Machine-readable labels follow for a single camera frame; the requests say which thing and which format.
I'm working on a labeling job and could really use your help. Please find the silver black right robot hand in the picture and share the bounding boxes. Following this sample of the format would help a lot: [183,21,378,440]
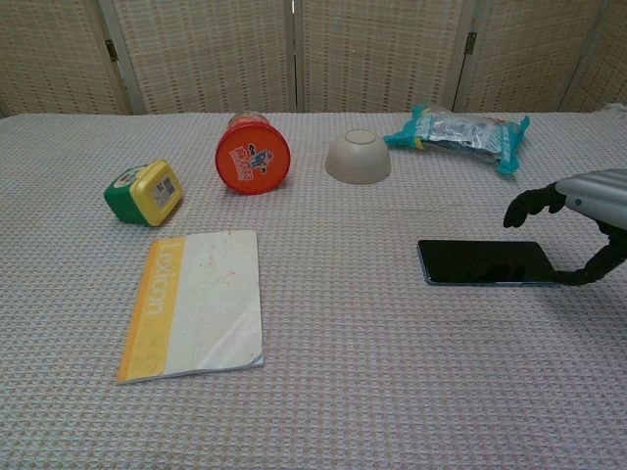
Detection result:
[503,167,627,288]

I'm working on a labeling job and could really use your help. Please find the black smartphone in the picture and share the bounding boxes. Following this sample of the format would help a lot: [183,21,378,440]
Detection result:
[416,239,562,287]

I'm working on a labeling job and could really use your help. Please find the teal silver snack package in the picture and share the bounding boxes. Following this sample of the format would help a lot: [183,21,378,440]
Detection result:
[383,103,532,176]

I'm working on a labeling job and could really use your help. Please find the beige bowl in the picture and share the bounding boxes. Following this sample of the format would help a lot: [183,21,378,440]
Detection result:
[324,127,393,186]

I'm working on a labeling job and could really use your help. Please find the woven pale tablecloth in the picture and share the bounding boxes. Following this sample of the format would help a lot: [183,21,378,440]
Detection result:
[0,102,627,470]

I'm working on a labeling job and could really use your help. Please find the red orange snack canister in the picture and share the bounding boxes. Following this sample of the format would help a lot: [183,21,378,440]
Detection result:
[214,112,292,196]

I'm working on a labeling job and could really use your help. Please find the yellow white Lexicon notebook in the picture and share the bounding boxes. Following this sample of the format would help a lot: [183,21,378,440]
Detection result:
[116,229,266,387]

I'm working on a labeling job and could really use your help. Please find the beige woven folding screen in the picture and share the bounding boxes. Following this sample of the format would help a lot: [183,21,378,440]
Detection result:
[0,0,627,118]

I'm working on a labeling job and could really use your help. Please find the green yellow square box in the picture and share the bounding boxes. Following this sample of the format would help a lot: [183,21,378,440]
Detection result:
[103,159,184,228]

